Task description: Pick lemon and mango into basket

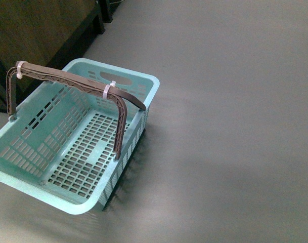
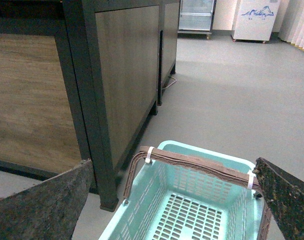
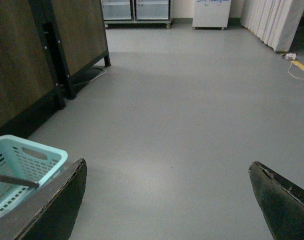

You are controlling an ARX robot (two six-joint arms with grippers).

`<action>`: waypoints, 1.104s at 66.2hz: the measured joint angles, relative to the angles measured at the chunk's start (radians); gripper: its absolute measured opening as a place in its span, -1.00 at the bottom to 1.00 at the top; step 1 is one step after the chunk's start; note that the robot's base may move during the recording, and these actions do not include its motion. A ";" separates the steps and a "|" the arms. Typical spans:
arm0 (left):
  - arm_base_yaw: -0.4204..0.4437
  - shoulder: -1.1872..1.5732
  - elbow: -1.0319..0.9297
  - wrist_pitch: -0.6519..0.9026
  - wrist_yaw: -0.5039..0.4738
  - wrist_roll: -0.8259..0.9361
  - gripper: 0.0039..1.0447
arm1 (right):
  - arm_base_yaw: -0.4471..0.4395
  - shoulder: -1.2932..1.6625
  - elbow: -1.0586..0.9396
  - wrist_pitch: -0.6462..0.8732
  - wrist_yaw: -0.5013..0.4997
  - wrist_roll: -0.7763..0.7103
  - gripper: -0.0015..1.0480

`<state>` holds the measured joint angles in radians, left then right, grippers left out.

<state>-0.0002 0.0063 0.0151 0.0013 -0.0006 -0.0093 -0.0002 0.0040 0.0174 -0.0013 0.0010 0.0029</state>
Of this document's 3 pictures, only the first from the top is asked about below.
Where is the dark wooden cabinet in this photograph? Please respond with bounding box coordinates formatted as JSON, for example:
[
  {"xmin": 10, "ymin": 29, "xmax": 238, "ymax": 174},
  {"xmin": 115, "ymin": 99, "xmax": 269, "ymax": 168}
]
[{"xmin": 0, "ymin": 1, "xmax": 105, "ymax": 112}]

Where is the brown basket handle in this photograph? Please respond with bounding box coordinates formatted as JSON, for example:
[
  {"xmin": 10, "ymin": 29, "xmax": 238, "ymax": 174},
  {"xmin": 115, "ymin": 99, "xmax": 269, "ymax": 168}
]
[{"xmin": 6, "ymin": 62, "xmax": 146, "ymax": 159}]

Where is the white zip tie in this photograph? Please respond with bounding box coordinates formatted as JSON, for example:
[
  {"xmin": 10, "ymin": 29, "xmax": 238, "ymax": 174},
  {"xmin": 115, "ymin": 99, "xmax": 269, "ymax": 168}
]
[
  {"xmin": 16, "ymin": 61, "xmax": 26, "ymax": 79},
  {"xmin": 102, "ymin": 80, "xmax": 116, "ymax": 99}
]

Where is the light blue plastic basket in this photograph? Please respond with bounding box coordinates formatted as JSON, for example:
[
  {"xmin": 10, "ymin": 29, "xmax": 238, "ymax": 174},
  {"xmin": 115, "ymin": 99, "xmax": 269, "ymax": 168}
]
[{"xmin": 0, "ymin": 58, "xmax": 160, "ymax": 215}]

